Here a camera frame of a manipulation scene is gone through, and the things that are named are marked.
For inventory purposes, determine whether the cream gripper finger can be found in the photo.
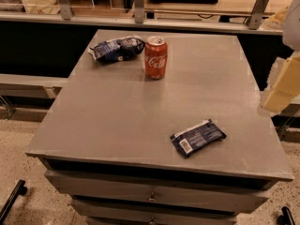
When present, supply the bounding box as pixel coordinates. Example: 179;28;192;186
262;53;300;113

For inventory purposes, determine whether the blue rxbar blueberry wrapper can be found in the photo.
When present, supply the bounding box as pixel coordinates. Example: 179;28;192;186
170;119;227;158

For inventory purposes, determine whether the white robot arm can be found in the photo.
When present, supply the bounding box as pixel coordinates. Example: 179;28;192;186
261;0;300;113

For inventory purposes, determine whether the red coke can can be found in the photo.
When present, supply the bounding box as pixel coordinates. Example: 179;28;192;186
144;37;168;80

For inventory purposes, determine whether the top grey drawer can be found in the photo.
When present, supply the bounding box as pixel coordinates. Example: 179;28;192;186
45;170;268;214

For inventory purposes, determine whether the grey drawer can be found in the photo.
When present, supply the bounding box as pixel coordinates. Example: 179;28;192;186
45;170;268;214
71;200;236;225

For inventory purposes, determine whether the black bar right floor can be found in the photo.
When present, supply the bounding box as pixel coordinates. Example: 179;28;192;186
277;206;295;225

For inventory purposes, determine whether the black bar floor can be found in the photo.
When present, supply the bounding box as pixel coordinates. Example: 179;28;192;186
277;206;295;225
0;180;27;225

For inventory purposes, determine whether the blue chip bag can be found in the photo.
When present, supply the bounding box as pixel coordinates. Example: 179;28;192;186
88;37;145;62

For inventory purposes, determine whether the grey cabinet with drawers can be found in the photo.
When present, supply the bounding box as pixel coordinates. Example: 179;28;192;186
27;34;293;218

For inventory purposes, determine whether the grey bench left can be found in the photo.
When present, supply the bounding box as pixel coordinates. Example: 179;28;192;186
0;74;68;98

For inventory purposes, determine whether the black bar left floor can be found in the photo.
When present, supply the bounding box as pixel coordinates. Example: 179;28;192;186
0;180;27;225

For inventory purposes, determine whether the middle metal bracket post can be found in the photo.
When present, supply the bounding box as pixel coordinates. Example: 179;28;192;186
134;0;144;24

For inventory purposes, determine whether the left metal bracket post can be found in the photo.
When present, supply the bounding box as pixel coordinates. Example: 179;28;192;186
58;0;73;20

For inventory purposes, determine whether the grey metal rail counter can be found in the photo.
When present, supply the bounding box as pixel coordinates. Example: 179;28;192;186
0;11;282;36

